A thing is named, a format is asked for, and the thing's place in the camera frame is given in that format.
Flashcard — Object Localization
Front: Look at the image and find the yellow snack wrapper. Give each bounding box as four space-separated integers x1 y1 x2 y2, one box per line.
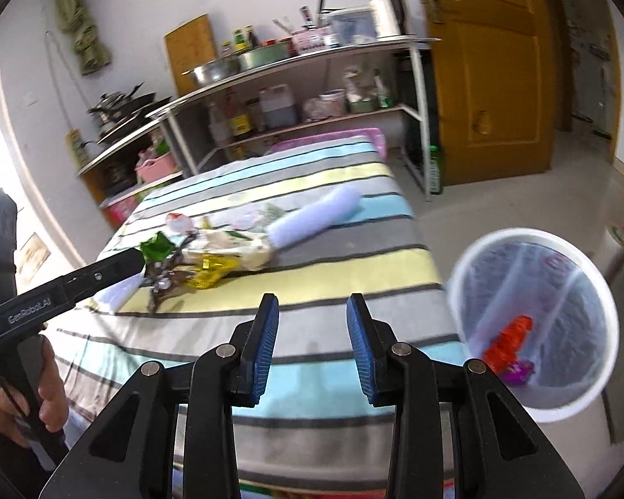
185 254 240 289

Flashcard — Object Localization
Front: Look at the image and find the beige paper bag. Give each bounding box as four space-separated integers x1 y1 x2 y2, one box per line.
182 229 271 272

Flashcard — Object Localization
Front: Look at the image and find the green snack wrapper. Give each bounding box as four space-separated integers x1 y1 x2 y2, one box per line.
138 231 176 265

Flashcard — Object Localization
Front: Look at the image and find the dark brown wrapper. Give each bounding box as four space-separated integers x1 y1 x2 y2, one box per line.
143 254 193 313

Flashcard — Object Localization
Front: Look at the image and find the red plastic bag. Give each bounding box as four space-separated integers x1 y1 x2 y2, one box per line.
483 316 533 375

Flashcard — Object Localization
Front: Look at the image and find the white foam sleeve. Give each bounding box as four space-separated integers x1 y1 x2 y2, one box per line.
266 184 363 250

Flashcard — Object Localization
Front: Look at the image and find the purple snack wrapper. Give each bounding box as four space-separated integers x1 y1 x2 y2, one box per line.
500 359 535 386

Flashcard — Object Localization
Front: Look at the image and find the pale green snack packet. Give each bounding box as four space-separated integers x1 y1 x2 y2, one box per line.
230 203 286 232

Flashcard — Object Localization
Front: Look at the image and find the white trash bin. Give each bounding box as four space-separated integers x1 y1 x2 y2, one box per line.
446 227 619 424

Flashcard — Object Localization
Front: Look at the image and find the metal kitchen shelf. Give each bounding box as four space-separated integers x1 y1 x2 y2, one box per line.
77 35 422 176

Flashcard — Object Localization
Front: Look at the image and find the person's left hand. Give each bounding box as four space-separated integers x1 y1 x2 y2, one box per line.
0 336 68 448

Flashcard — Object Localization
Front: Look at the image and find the white folded tissue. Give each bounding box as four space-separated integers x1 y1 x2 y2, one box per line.
90 273 144 314

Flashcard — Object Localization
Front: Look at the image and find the striped table cloth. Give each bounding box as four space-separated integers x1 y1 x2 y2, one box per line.
47 136 466 492

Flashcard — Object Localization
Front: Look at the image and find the pink storage basket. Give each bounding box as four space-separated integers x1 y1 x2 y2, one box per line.
136 152 178 184

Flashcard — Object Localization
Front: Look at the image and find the power strip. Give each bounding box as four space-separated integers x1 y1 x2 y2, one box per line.
65 128 90 169

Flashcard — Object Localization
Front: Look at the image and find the green bottle on floor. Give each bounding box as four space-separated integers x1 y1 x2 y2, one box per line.
429 144 443 195

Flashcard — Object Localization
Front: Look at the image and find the black wok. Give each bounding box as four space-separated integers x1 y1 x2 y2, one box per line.
87 82 171 144

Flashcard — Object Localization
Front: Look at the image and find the pink plastic stool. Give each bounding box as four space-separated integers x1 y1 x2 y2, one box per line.
268 127 388 160

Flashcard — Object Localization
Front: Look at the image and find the oil bottle yellow label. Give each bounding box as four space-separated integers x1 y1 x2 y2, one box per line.
225 90 255 140

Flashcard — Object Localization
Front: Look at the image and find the white oil jug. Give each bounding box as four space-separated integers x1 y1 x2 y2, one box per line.
259 84 298 130

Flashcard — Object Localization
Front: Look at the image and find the steel bowl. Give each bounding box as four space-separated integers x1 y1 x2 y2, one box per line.
183 57 241 88

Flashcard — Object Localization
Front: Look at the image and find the paper towel roll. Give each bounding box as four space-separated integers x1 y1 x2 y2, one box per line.
595 224 624 284

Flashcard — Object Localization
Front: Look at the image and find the hanging green cloth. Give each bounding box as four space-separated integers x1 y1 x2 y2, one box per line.
55 0 111 76

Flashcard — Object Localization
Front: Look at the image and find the wooden cutting board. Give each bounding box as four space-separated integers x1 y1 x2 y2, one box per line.
164 15 217 96

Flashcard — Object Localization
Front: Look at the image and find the green basin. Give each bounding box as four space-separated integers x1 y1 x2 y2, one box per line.
238 42 290 72

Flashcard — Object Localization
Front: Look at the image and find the pink utensil basket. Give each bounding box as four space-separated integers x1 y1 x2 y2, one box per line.
292 27 328 55

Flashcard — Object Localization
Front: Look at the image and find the wooden door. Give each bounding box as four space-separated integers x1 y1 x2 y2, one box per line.
421 0 557 185

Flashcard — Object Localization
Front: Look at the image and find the clear plastic box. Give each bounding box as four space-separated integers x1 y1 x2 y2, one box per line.
328 6 377 46

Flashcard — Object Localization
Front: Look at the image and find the white electric kettle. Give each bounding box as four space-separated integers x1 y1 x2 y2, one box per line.
369 0 407 38

